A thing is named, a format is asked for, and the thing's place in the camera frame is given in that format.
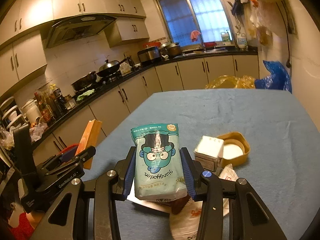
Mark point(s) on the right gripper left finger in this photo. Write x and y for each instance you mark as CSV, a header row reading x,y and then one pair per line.
x,y
114,185

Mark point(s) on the rice cooker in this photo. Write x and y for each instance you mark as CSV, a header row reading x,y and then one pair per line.
x,y
149,56

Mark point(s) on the wok with lid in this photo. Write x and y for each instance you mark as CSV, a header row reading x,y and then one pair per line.
x,y
110,68

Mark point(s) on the lower kitchen cabinets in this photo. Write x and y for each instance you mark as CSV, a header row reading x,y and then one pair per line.
x,y
114,106

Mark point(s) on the range hood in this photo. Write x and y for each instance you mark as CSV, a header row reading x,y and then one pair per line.
x,y
77,27

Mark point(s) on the red mesh basket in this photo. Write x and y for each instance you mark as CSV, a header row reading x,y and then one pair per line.
x,y
70,150

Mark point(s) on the black frying pan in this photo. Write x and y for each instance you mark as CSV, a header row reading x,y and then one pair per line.
x,y
85,81

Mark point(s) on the teal cartoon snack bag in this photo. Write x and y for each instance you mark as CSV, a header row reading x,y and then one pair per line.
x,y
158,168

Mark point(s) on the soy sauce bottle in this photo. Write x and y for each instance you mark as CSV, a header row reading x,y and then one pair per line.
x,y
60,99

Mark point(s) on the green cloth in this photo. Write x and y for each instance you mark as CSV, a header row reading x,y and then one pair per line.
x,y
84,95

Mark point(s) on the white kettle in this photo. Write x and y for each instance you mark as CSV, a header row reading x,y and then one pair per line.
x,y
31,111

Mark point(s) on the white square box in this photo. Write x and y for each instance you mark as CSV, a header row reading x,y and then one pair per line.
x,y
209,151

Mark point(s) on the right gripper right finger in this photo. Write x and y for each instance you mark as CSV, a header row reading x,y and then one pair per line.
x,y
206,187

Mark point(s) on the brown pot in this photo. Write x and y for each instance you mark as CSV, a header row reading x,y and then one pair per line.
x,y
171,49

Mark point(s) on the yellow square tin lid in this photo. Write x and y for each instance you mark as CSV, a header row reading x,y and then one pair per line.
x,y
235,151

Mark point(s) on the pink cloth on faucet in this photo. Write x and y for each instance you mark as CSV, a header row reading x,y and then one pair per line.
x,y
194,35

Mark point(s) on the blue plastic bag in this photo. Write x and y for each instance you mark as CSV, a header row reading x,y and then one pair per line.
x,y
278,79

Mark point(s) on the window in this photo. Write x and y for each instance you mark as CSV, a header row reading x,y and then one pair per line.
x,y
209,17

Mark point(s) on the green detergent bottle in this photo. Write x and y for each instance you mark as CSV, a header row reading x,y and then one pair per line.
x,y
226,39

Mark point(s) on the blue tablecloth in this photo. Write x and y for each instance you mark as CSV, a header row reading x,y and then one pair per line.
x,y
283,163

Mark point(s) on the kitchen cabinets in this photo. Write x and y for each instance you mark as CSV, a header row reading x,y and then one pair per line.
x,y
114,106
26,63

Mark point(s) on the yellow plastic bag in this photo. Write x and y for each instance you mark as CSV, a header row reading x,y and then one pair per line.
x,y
230,82

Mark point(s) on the white plastic bags on counter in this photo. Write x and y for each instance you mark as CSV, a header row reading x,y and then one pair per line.
x,y
36,132

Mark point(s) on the upper kitchen cabinets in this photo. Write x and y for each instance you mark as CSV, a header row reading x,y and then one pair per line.
x,y
26,63

